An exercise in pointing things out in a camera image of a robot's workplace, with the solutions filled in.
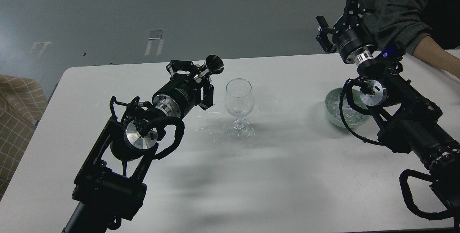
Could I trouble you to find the checkered beige cloth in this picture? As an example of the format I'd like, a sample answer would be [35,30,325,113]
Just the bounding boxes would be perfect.
[0,74,48,197]

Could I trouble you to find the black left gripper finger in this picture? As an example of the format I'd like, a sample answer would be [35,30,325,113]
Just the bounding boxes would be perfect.
[166,60,200,79]
[197,82,214,110]

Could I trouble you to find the clear wine glass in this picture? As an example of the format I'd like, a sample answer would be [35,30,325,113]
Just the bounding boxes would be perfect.
[225,78,255,140]

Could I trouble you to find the steel double jigger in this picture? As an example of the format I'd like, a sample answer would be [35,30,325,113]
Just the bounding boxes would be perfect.
[193,54,224,83]

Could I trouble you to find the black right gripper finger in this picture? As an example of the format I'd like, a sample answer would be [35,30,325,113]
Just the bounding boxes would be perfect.
[340,0,376,27]
[316,16,339,53]

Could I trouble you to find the person in grey clothes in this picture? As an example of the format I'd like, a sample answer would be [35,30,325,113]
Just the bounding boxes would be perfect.
[364,0,460,77]

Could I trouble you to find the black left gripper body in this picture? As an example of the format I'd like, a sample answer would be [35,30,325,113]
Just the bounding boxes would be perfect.
[152,75,200,119]

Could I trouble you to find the green bowl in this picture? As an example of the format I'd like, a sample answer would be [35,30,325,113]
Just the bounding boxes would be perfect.
[324,88,372,128]

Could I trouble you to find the clear ice cubes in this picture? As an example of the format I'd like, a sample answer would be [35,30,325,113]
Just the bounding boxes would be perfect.
[326,96,369,127]

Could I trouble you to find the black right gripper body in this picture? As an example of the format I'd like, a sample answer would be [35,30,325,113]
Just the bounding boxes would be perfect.
[332,19,377,64]

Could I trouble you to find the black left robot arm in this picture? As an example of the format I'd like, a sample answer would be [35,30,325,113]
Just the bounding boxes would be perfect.
[62,55,224,233]

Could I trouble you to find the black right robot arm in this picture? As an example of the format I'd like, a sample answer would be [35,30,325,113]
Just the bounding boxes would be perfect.
[316,0,459,233]

